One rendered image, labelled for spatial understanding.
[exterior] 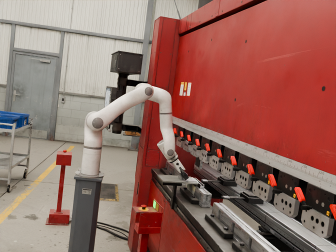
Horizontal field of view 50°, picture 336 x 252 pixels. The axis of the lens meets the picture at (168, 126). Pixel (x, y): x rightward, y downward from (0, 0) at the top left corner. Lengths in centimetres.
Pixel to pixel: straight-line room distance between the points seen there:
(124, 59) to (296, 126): 225
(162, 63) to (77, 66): 640
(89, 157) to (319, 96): 150
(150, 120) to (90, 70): 632
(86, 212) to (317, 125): 160
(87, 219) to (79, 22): 770
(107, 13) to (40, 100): 281
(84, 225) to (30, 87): 759
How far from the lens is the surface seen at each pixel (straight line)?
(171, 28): 347
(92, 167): 243
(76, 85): 966
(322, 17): 157
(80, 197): 246
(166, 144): 246
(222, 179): 274
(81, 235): 255
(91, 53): 964
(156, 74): 340
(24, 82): 990
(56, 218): 432
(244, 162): 193
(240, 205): 258
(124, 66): 350
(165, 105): 249
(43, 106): 979
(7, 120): 530
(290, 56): 169
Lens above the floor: 161
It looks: 5 degrees down
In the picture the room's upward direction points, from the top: 7 degrees clockwise
